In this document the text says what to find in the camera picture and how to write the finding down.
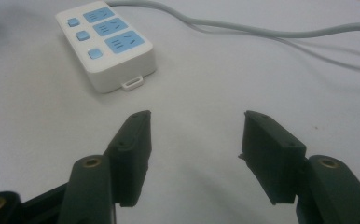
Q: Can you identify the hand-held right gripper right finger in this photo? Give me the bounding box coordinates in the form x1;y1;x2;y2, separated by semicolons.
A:
239;110;360;224

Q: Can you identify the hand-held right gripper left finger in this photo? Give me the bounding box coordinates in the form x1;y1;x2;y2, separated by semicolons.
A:
57;109;153;224

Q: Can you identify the white and blue power strip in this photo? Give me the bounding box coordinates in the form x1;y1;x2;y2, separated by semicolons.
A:
55;0;158;94

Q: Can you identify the grey power cable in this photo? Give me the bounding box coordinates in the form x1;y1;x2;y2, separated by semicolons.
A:
105;0;360;39

